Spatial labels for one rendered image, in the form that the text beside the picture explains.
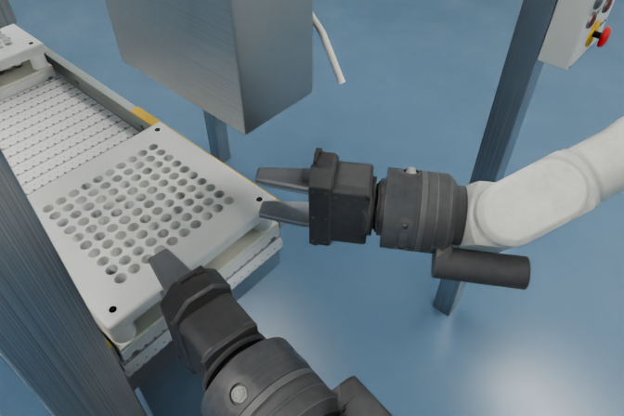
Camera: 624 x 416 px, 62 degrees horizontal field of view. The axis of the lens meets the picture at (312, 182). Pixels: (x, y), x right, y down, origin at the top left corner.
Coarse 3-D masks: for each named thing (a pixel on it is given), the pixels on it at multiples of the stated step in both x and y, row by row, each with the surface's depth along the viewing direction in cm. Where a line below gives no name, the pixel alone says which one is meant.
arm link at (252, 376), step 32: (192, 288) 42; (224, 288) 43; (192, 320) 42; (224, 320) 42; (192, 352) 42; (224, 352) 41; (256, 352) 40; (288, 352) 41; (224, 384) 38; (256, 384) 38
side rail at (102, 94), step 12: (48, 48) 99; (48, 60) 98; (60, 60) 96; (60, 72) 97; (72, 72) 93; (84, 72) 93; (84, 84) 92; (96, 84) 90; (96, 96) 91; (108, 96) 88; (120, 96) 88; (108, 108) 91; (120, 108) 87; (132, 108) 85; (132, 120) 86
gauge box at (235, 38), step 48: (144, 0) 52; (192, 0) 46; (240, 0) 43; (288, 0) 48; (144, 48) 57; (192, 48) 50; (240, 48) 46; (288, 48) 51; (192, 96) 55; (240, 96) 49; (288, 96) 55
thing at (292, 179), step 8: (264, 168) 56; (272, 168) 56; (280, 168) 56; (288, 168) 56; (296, 168) 56; (304, 168) 56; (256, 176) 55; (264, 176) 55; (272, 176) 55; (280, 176) 55; (288, 176) 55; (296, 176) 55; (304, 176) 54; (256, 184) 56; (264, 184) 55; (272, 184) 55; (280, 184) 55; (288, 184) 55; (296, 184) 55; (304, 184) 55; (304, 192) 55
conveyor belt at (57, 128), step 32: (32, 96) 94; (64, 96) 94; (0, 128) 87; (32, 128) 87; (64, 128) 87; (96, 128) 87; (128, 128) 87; (32, 160) 81; (64, 160) 81; (256, 256) 69
